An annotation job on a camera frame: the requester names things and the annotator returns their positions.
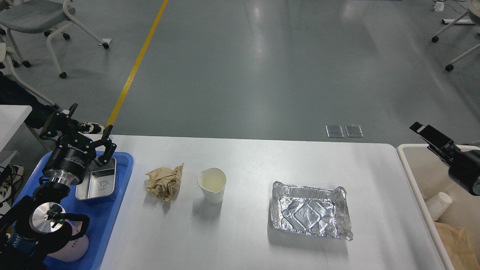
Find pink ribbed mug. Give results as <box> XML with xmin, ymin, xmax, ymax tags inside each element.
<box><xmin>47</xmin><ymin>235</ymin><xmax>89</xmax><ymax>263</ymax></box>

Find crumpled brown paper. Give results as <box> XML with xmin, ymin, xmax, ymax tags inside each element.
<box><xmin>145</xmin><ymin>163</ymin><xmax>185</xmax><ymax>203</ymax></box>

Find person in dark jeans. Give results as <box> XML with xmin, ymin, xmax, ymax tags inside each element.
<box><xmin>0</xmin><ymin>72</ymin><xmax>105</xmax><ymax>135</ymax></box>

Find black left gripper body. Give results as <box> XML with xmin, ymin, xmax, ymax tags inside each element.
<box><xmin>42</xmin><ymin>133</ymin><xmax>96</xmax><ymax>186</ymax></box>

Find beige plastic bin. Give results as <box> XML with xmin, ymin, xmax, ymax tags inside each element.
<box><xmin>396</xmin><ymin>144</ymin><xmax>480</xmax><ymax>270</ymax></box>

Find right floor outlet plate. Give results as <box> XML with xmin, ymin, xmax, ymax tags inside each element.
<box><xmin>345</xmin><ymin>125</ymin><xmax>364</xmax><ymax>138</ymax></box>

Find brown paper in bin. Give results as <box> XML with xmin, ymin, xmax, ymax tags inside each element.
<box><xmin>433</xmin><ymin>222</ymin><xmax>480</xmax><ymax>270</ymax></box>

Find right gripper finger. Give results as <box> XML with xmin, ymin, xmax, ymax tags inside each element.
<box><xmin>409</xmin><ymin>121</ymin><xmax>460</xmax><ymax>161</ymax></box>

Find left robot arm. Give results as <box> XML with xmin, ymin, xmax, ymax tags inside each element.
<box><xmin>1</xmin><ymin>103</ymin><xmax>117</xmax><ymax>270</ymax></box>

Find white cup in bin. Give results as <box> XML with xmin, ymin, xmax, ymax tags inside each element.
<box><xmin>425</xmin><ymin>192</ymin><xmax>453</xmax><ymax>221</ymax></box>

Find white chair base right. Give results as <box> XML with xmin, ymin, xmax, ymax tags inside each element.
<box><xmin>431</xmin><ymin>0</ymin><xmax>480</xmax><ymax>72</ymax></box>

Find grey office chair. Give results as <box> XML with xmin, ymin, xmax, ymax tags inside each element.
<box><xmin>0</xmin><ymin>0</ymin><xmax>111</xmax><ymax>79</ymax></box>

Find floor outlet plate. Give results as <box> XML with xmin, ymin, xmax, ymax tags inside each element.
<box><xmin>345</xmin><ymin>125</ymin><xmax>364</xmax><ymax>138</ymax></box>
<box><xmin>325</xmin><ymin>125</ymin><xmax>345</xmax><ymax>138</ymax></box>

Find aluminium foil tray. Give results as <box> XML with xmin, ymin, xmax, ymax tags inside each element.
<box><xmin>270</xmin><ymin>181</ymin><xmax>353</xmax><ymax>241</ymax></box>

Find white paper cup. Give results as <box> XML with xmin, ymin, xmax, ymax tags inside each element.
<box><xmin>197</xmin><ymin>168</ymin><xmax>227</xmax><ymax>204</ymax></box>

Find stainless steel rectangular box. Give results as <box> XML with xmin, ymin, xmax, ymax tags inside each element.
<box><xmin>75</xmin><ymin>157</ymin><xmax>117</xmax><ymax>204</ymax></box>

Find dark blue mug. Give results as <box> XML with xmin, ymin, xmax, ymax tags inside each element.
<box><xmin>0</xmin><ymin>216</ymin><xmax>36</xmax><ymax>265</ymax></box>

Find white side table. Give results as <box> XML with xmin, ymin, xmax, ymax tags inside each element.
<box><xmin>0</xmin><ymin>105</ymin><xmax>32</xmax><ymax>164</ymax></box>

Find black cables at left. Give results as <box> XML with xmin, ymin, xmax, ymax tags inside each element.
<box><xmin>0</xmin><ymin>164</ymin><xmax>25</xmax><ymax>210</ymax></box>

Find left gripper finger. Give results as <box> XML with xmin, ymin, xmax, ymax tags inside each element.
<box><xmin>91</xmin><ymin>124</ymin><xmax>117</xmax><ymax>167</ymax></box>
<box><xmin>39</xmin><ymin>103</ymin><xmax>90</xmax><ymax>141</ymax></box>

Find blue plastic tray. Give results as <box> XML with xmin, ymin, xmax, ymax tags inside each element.
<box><xmin>1</xmin><ymin>152</ymin><xmax>134</xmax><ymax>270</ymax></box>

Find left floor outlet plate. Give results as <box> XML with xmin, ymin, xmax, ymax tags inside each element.
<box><xmin>325</xmin><ymin>125</ymin><xmax>345</xmax><ymax>138</ymax></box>

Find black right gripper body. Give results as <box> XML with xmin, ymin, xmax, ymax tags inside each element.
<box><xmin>448</xmin><ymin>149</ymin><xmax>480</xmax><ymax>196</ymax></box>

